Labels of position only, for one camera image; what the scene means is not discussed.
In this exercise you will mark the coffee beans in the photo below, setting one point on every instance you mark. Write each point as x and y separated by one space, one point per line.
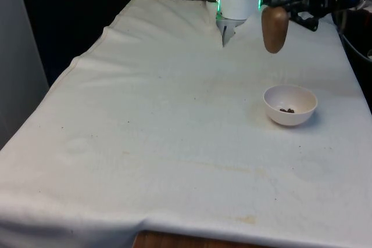
287 110

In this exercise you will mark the white bowl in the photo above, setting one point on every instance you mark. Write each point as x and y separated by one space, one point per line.
290 115

